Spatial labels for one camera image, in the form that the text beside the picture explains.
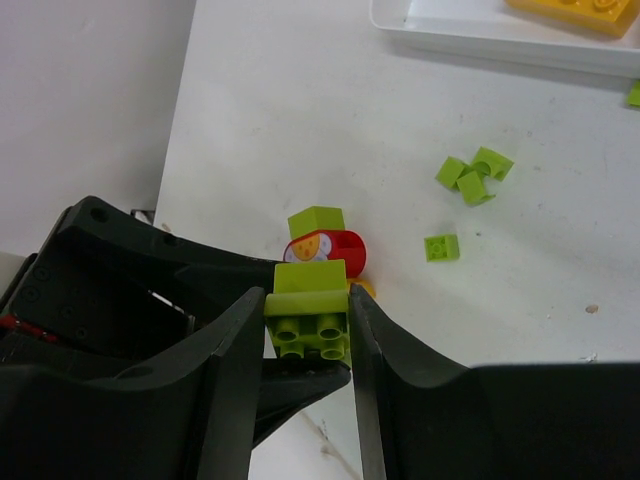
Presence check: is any red white flower lego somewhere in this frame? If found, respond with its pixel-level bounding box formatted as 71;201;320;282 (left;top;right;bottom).
283;230;367;279

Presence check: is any green lego beside flower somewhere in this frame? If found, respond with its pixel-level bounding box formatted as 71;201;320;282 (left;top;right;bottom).
288;206;345;240

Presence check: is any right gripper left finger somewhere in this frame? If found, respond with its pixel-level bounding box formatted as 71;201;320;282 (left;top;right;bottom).
1;287;265;479

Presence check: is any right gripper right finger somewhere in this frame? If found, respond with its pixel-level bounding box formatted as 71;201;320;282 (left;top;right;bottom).
349;286;639;479

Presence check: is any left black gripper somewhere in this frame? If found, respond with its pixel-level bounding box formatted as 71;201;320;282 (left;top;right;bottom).
0;194;351;451

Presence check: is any yellow lego brick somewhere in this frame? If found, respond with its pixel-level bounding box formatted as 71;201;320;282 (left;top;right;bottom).
505;0;639;38

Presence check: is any white divided sorting tray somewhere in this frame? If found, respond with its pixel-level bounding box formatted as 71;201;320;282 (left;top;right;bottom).
370;1;639;79

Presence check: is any green sloped lego brick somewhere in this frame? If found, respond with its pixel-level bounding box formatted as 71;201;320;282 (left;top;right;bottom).
264;260;350;364

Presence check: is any small green lego pair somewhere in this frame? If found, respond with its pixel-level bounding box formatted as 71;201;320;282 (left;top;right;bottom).
435;147;514;206

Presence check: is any tiny green lego near tray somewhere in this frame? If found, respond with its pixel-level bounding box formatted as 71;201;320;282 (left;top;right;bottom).
626;80;640;108

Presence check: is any small green lego cube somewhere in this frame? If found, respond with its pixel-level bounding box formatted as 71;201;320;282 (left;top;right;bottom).
424;234;460;262

